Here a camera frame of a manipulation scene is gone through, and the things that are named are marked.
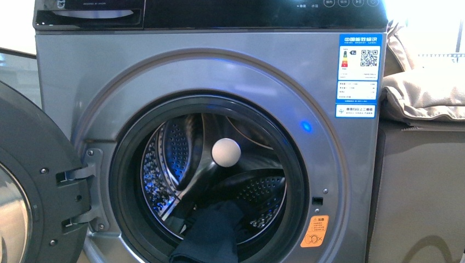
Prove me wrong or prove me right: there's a dark navy garment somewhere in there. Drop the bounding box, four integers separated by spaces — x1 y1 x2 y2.
169 201 244 262

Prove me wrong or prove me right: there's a grey front-load washing machine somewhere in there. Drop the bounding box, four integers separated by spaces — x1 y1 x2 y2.
33 1 388 262

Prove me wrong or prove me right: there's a dark washing machine door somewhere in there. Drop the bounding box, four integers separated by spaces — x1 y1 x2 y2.
1 83 91 262

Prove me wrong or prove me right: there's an orange warning sticker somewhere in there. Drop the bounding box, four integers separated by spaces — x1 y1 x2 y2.
300 215 330 248

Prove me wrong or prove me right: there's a blue energy label sticker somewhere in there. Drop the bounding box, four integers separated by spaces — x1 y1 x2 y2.
335 33 383 118

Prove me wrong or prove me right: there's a beige sofa cushion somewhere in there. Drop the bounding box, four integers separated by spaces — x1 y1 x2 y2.
380 65 464 123

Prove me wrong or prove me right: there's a beige sofa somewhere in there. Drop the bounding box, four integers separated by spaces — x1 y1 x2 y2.
365 21 464 262

